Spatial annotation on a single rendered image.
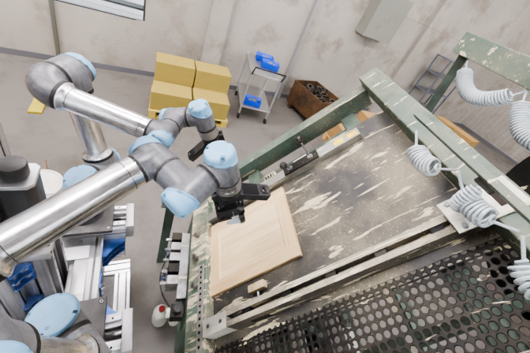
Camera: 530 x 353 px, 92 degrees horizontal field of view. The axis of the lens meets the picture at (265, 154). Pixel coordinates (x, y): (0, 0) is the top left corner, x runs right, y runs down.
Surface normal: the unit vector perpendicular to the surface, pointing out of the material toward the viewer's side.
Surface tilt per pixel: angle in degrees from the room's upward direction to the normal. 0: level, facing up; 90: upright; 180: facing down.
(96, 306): 0
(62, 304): 8
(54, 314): 8
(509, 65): 90
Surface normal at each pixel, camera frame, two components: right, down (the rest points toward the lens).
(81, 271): 0.33, -0.74
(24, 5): 0.33, 0.67
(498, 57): -0.93, -0.16
